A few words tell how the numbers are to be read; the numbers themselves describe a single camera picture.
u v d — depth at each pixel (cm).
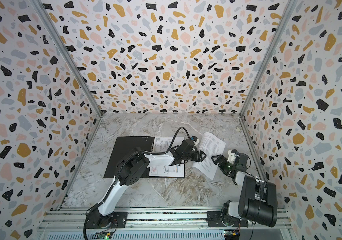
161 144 103
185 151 78
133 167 56
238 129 113
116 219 73
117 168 59
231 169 76
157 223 73
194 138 90
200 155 87
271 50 86
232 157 86
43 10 70
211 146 99
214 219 73
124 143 104
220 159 83
